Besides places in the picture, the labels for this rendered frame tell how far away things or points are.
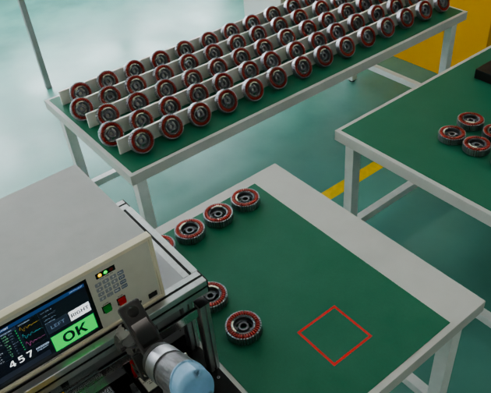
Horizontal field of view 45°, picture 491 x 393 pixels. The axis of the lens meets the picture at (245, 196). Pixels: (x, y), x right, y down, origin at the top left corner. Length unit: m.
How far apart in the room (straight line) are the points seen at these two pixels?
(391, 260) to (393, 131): 0.79
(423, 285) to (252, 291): 0.55
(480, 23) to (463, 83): 1.39
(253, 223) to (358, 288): 0.48
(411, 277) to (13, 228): 1.23
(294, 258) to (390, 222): 1.35
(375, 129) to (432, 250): 0.82
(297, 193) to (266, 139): 1.69
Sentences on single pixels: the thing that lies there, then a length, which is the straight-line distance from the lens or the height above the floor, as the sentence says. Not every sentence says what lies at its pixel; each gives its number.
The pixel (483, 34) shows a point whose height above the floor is 0.41.
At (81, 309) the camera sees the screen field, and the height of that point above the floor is 1.22.
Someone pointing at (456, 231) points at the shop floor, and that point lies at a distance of 3.35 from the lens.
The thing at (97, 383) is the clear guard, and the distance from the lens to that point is 1.46.
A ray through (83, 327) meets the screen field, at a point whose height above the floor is 1.17.
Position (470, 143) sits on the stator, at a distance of 2.64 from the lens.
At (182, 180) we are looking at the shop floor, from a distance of 3.71.
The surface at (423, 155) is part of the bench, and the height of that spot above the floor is 0.75.
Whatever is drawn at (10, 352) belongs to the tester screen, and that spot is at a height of 1.22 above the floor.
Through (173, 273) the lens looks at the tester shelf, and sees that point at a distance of 1.56.
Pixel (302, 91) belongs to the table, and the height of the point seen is 0.75.
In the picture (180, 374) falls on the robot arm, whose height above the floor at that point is 1.34.
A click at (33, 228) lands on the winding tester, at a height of 1.32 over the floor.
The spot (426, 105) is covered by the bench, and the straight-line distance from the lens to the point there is 2.90.
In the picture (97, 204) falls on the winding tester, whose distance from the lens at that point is 1.50.
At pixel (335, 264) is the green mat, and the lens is 2.05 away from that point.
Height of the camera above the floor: 2.22
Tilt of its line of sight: 39 degrees down
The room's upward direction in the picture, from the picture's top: 6 degrees counter-clockwise
